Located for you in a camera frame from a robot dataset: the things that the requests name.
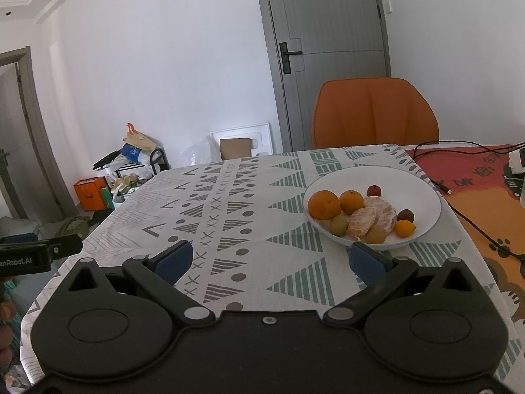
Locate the black flat item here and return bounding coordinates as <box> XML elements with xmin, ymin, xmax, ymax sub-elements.
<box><xmin>92</xmin><ymin>149</ymin><xmax>124</xmax><ymax>171</ymax></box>

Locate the cardboard box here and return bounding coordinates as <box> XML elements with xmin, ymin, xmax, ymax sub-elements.
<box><xmin>219</xmin><ymin>137</ymin><xmax>252</xmax><ymax>161</ymax></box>

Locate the orange box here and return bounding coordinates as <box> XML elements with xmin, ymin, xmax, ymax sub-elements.
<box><xmin>73</xmin><ymin>177</ymin><xmax>107</xmax><ymax>212</ymax></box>

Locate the grey doorway frame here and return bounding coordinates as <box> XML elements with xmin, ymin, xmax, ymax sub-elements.
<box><xmin>0</xmin><ymin>47</ymin><xmax>69</xmax><ymax>221</ymax></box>

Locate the small orange citrus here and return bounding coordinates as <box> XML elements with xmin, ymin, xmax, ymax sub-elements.
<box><xmin>393</xmin><ymin>219</ymin><xmax>417</xmax><ymax>239</ymax></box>

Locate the white plate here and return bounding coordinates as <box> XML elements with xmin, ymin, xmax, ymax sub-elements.
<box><xmin>302</xmin><ymin>165</ymin><xmax>444</xmax><ymax>251</ymax></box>

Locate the blue white bag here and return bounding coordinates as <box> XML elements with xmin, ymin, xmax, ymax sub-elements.
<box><xmin>120</xmin><ymin>143</ymin><xmax>144</xmax><ymax>163</ymax></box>

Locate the black door handle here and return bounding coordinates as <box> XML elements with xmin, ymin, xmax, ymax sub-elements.
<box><xmin>278</xmin><ymin>42</ymin><xmax>303</xmax><ymax>76</ymax></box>

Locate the white foam panel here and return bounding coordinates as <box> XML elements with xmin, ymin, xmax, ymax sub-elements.
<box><xmin>209</xmin><ymin>122</ymin><xmax>273</xmax><ymax>163</ymax></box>

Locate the large peeled citrus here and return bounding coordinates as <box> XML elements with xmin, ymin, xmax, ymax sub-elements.
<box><xmin>363</xmin><ymin>196</ymin><xmax>398</xmax><ymax>235</ymax></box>

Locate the person's left hand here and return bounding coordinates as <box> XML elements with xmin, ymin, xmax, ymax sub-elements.
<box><xmin>0</xmin><ymin>278</ymin><xmax>22</xmax><ymax>364</ymax></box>

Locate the orange chair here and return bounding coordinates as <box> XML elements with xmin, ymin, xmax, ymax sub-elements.
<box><xmin>311</xmin><ymin>77</ymin><xmax>440</xmax><ymax>149</ymax></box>

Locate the red orange printed mat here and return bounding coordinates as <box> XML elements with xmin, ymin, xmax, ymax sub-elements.
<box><xmin>404</xmin><ymin>144</ymin><xmax>525</xmax><ymax>321</ymax></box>

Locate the grey door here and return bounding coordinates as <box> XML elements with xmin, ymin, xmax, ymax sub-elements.
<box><xmin>253</xmin><ymin>0</ymin><xmax>391</xmax><ymax>153</ymax></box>

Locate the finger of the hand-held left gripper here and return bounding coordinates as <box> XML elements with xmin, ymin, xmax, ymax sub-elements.
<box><xmin>0</xmin><ymin>232</ymin><xmax>39</xmax><ymax>245</ymax></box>
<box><xmin>38</xmin><ymin>233</ymin><xmax>84</xmax><ymax>260</ymax></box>

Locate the thin black cable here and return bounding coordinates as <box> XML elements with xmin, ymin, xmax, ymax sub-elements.
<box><xmin>426</xmin><ymin>176</ymin><xmax>525</xmax><ymax>262</ymax></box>

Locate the brown paper bag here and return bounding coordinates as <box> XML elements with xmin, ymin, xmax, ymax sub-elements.
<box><xmin>122</xmin><ymin>122</ymin><xmax>159</xmax><ymax>153</ymax></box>

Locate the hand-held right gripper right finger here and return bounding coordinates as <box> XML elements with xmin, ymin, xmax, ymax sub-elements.
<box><xmin>323</xmin><ymin>241</ymin><xmax>479</xmax><ymax>329</ymax></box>

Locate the patterned tablecloth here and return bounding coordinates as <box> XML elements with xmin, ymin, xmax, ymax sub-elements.
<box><xmin>19</xmin><ymin>143</ymin><xmax>510</xmax><ymax>383</ymax></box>

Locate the green camouflage bag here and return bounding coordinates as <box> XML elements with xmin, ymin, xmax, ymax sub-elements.
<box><xmin>53</xmin><ymin>217</ymin><xmax>91</xmax><ymax>241</ymax></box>

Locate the clear plastic bag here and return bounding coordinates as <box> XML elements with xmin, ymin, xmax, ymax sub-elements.
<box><xmin>180</xmin><ymin>137</ymin><xmax>214</xmax><ymax>167</ymax></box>

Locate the round orange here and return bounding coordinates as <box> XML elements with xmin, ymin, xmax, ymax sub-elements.
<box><xmin>307</xmin><ymin>189</ymin><xmax>342</xmax><ymax>220</ymax></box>
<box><xmin>339</xmin><ymin>189</ymin><xmax>365</xmax><ymax>216</ymax></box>

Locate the white power adapter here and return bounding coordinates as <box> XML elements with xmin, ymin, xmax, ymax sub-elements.
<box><xmin>508</xmin><ymin>145</ymin><xmax>525</xmax><ymax>182</ymax></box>

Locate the white box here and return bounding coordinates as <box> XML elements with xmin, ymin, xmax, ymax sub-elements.
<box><xmin>112</xmin><ymin>164</ymin><xmax>151</xmax><ymax>182</ymax></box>

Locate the brown kiwi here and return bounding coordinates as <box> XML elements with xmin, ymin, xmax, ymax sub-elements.
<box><xmin>330</xmin><ymin>215</ymin><xmax>350</xmax><ymax>237</ymax></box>
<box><xmin>365</xmin><ymin>224</ymin><xmax>388</xmax><ymax>245</ymax></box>

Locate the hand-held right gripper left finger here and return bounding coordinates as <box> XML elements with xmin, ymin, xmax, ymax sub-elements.
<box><xmin>66</xmin><ymin>239</ymin><xmax>216</xmax><ymax>329</ymax></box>

